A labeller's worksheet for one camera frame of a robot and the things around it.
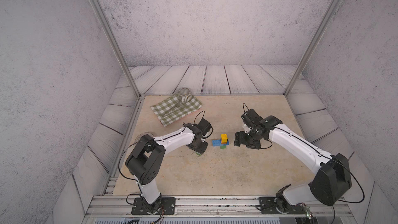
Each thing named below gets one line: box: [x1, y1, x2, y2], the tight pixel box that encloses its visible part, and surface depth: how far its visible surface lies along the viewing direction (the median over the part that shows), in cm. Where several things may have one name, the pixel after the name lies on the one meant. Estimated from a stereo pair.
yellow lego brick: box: [220, 133, 229, 145], surface depth 88 cm
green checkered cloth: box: [150, 93, 203, 128], surface depth 113 cm
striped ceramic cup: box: [178, 87, 192, 104], surface depth 113 cm
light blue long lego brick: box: [211, 139, 230, 147], surface depth 91 cm
